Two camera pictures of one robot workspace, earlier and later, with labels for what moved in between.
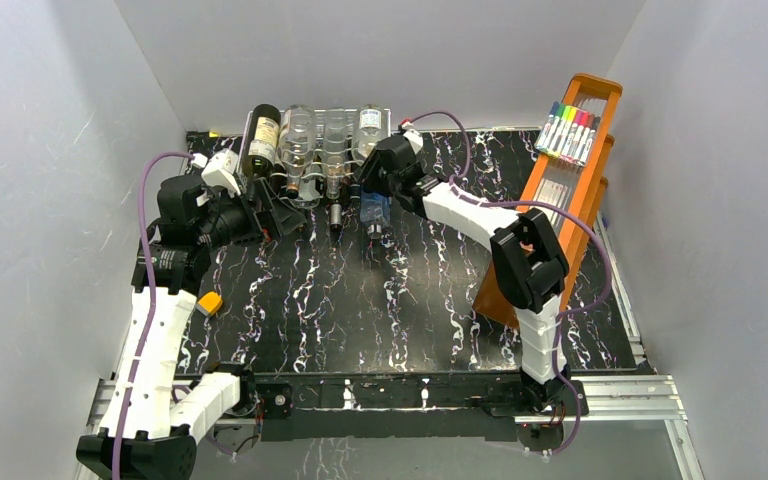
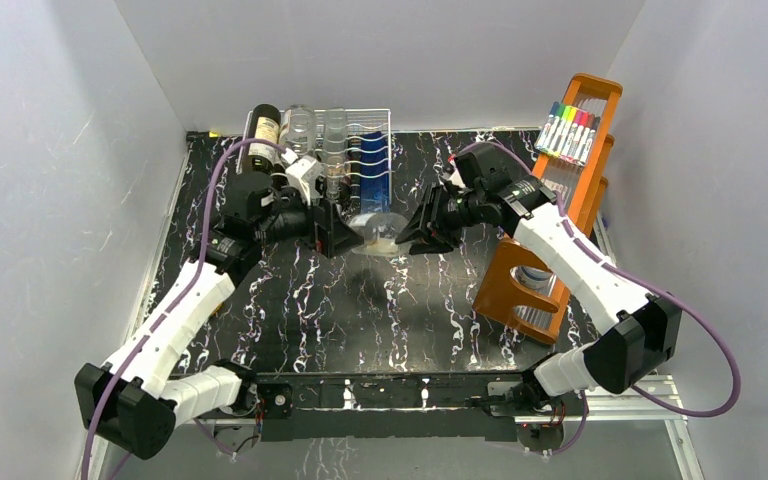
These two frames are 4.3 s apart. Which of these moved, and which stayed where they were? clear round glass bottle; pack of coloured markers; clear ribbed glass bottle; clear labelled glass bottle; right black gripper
Moved: clear labelled glass bottle; right black gripper
Stayed: clear round glass bottle; pack of coloured markers; clear ribbed glass bottle
